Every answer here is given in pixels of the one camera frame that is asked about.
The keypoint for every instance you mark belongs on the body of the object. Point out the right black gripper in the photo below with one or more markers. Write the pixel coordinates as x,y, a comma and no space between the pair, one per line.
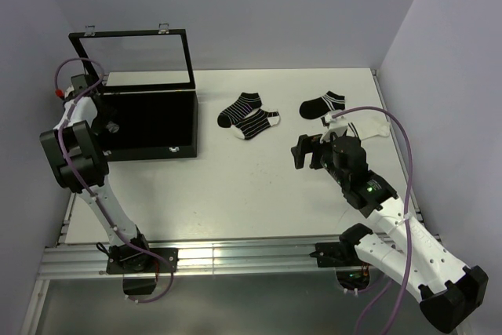
305,144

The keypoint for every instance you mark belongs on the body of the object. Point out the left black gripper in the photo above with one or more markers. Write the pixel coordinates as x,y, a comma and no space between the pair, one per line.
109,114

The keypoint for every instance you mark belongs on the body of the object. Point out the black white-striped sock white toe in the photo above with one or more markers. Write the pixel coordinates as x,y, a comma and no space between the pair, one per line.
250,127

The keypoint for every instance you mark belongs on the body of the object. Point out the white sock black thin stripes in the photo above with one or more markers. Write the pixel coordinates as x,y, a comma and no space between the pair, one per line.
112,127

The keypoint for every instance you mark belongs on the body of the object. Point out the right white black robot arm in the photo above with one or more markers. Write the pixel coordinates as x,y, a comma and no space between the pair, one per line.
392,240

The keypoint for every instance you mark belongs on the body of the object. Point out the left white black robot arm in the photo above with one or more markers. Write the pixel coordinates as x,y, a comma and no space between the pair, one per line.
79,163

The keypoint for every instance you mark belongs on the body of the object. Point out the black display case base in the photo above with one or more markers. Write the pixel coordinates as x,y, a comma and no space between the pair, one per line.
157,125

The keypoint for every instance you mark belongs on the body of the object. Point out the black sock with purple stripes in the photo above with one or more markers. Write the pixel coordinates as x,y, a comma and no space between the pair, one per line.
245,105

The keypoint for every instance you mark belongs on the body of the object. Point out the black glass-panel case lid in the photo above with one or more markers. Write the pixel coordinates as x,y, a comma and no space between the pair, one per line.
135,61

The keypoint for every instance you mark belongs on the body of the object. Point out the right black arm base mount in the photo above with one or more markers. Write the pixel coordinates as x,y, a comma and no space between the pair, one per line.
352,274

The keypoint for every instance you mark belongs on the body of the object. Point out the aluminium front frame rail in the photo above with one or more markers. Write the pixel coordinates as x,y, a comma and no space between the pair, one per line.
248,286

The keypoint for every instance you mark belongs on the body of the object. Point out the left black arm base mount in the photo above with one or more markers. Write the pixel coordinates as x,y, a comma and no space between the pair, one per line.
140,271

